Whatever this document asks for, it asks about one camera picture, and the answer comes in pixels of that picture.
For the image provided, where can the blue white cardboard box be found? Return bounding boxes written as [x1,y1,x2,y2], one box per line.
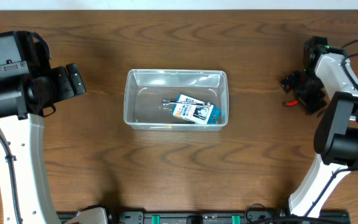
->
[172,94,221,124]

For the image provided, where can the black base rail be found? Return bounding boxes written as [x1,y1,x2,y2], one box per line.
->
[57,210,351,224]

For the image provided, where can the silver double-ended wrench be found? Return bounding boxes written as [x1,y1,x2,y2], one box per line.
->
[162,99,211,108]

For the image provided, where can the red-handled pliers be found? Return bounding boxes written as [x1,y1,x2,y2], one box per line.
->
[282,100,299,107]

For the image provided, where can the clear plastic container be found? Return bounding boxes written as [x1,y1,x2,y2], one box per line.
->
[124,69,229,131]

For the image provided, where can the black yellow screwdriver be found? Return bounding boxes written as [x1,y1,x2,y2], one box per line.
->
[150,125,172,129]

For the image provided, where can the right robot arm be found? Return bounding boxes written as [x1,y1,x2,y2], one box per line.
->
[280,36,358,218]

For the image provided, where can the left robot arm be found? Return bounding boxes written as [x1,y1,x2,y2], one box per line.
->
[0,31,111,224]

